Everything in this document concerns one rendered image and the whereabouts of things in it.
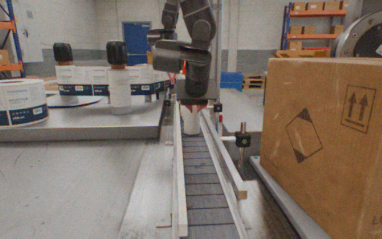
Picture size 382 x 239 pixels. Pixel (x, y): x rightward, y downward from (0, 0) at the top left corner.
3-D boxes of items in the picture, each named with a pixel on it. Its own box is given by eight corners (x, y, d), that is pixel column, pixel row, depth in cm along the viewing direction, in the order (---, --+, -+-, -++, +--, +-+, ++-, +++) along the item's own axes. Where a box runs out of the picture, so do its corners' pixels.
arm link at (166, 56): (211, 20, 45) (213, 22, 53) (153, 12, 46) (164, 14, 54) (201, 82, 49) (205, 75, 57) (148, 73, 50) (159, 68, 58)
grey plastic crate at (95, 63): (97, 75, 343) (95, 60, 337) (125, 76, 340) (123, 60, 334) (75, 79, 286) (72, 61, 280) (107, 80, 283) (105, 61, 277)
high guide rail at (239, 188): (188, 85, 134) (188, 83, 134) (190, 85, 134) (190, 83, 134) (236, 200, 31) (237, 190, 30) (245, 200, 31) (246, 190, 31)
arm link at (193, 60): (210, 64, 48) (214, 46, 51) (177, 58, 49) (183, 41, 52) (207, 86, 54) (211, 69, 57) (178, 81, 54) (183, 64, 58)
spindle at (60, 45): (64, 97, 128) (56, 42, 121) (81, 97, 129) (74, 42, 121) (56, 101, 120) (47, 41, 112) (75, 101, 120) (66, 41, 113)
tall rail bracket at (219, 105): (199, 141, 84) (199, 95, 79) (219, 140, 84) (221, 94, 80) (200, 144, 80) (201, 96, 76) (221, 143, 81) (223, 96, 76)
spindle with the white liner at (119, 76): (113, 109, 107) (107, 40, 99) (134, 109, 107) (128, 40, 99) (108, 115, 98) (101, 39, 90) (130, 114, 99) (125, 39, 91)
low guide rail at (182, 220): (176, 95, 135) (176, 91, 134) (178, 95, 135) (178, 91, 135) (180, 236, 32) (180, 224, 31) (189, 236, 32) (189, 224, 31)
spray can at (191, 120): (183, 131, 78) (182, 68, 73) (199, 131, 79) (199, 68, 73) (184, 136, 73) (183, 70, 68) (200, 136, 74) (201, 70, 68)
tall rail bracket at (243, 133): (213, 188, 55) (214, 119, 50) (243, 186, 55) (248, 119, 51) (215, 196, 52) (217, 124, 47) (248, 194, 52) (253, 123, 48)
